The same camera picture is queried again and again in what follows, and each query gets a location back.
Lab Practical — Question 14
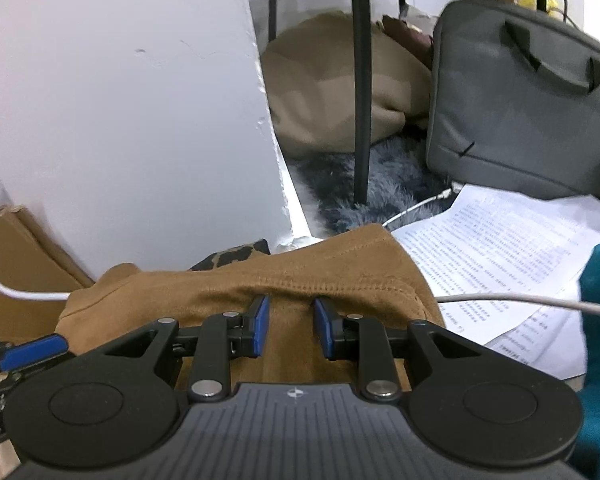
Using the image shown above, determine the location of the white charging cable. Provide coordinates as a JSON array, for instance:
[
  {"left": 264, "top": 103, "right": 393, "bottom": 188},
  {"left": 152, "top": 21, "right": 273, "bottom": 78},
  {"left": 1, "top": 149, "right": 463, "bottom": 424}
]
[{"left": 381, "top": 189, "right": 455, "bottom": 228}]

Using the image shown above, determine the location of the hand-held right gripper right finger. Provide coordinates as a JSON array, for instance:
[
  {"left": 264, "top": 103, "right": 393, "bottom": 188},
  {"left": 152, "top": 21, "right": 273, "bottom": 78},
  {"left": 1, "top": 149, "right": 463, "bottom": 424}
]
[{"left": 312, "top": 296, "right": 506, "bottom": 402}]

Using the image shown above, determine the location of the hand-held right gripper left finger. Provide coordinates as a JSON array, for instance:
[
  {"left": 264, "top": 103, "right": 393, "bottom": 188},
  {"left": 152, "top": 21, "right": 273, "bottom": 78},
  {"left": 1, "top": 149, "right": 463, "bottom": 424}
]
[{"left": 80, "top": 295, "right": 271, "bottom": 402}]

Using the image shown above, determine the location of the dark brown cloth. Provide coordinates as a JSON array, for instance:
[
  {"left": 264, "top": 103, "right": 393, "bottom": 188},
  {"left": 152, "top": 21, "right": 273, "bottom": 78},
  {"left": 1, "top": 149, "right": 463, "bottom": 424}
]
[{"left": 377, "top": 14, "right": 435, "bottom": 70}]

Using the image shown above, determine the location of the white printed paper sheet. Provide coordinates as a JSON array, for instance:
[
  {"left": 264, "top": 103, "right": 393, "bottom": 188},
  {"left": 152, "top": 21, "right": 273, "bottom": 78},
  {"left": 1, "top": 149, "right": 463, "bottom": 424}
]
[
  {"left": 485, "top": 305, "right": 590, "bottom": 381},
  {"left": 390, "top": 183, "right": 600, "bottom": 347}
]

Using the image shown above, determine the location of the brown printed t-shirt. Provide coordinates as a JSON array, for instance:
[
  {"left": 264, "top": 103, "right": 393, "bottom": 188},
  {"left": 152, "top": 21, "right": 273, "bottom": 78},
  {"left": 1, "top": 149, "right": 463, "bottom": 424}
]
[{"left": 55, "top": 224, "right": 446, "bottom": 393}]

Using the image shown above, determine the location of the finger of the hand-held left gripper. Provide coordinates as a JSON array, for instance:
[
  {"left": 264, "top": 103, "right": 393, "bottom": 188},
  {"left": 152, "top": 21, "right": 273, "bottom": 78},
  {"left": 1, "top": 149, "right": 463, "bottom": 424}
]
[{"left": 0, "top": 334, "right": 70, "bottom": 372}]

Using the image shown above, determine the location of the grey cable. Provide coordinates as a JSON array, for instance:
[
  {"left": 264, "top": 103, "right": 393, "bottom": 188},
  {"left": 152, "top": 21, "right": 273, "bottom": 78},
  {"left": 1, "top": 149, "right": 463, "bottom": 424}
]
[{"left": 436, "top": 292, "right": 600, "bottom": 319}]

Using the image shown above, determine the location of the dark fluffy rug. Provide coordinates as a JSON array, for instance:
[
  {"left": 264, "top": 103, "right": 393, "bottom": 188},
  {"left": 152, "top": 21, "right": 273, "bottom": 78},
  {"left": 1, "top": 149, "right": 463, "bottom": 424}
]
[{"left": 290, "top": 132, "right": 463, "bottom": 234}]

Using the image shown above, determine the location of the beige cushion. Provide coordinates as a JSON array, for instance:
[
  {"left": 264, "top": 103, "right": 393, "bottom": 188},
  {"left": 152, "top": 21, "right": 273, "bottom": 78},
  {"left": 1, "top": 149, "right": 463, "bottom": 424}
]
[{"left": 260, "top": 10, "right": 433, "bottom": 156}]

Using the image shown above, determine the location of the black metal table frame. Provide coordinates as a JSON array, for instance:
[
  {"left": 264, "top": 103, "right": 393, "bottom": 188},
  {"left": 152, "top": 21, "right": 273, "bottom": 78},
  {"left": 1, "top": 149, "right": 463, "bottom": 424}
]
[{"left": 240, "top": 0, "right": 561, "bottom": 206}]

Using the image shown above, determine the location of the flattened cardboard box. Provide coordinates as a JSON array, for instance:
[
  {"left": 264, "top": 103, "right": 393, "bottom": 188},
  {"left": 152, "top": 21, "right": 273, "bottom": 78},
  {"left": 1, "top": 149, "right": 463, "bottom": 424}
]
[{"left": 0, "top": 206, "right": 96, "bottom": 343}]

